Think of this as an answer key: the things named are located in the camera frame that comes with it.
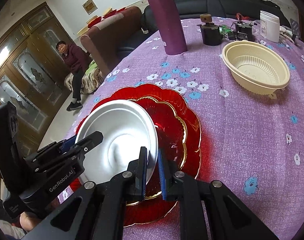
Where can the small yellow wall plaque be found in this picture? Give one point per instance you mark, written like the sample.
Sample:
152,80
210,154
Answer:
89,6

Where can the brown armchair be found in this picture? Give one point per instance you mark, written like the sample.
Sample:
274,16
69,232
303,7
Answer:
114,38

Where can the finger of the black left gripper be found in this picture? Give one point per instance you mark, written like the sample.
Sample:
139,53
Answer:
58,147
51,159

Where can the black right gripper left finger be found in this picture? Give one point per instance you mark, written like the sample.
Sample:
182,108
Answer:
126,186

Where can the green circuit board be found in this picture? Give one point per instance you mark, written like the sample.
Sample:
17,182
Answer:
224,30

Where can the wooden glass door cabinet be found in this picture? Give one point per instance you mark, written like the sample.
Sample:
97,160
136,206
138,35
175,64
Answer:
32,73

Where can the white plastic jar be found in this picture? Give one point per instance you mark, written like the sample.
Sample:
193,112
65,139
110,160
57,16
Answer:
269,26

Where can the person's left hand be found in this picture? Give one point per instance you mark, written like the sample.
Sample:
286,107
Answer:
28,222

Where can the cream plastic bowl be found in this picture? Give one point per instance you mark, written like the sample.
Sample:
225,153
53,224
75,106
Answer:
255,67

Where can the black leather sofa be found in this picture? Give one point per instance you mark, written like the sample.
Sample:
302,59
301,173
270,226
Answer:
193,9

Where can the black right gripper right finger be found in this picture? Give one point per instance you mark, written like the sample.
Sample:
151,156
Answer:
182,188

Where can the purple floral tablecloth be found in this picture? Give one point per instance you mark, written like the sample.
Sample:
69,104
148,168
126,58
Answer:
254,144

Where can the red gold-rimmed glass plate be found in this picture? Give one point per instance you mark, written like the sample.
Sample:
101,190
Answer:
171,129

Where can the purple thermos bottle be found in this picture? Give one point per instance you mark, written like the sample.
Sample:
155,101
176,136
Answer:
169,24

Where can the black perforated stand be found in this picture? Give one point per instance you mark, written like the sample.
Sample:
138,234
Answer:
295,29

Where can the white cloth gloves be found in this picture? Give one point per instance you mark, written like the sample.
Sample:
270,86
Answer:
287,33

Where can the red bag on sofa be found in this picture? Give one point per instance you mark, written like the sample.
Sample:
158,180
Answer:
240,17

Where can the white disposable plate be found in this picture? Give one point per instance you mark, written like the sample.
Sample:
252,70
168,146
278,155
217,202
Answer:
126,127

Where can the black motor with wooden spool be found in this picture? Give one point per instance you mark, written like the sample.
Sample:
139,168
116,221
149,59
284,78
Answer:
210,32

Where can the black cylindrical motor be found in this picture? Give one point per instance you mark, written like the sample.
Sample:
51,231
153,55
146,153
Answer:
242,31

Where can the seated person in maroon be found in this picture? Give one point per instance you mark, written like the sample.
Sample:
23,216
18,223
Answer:
77,61

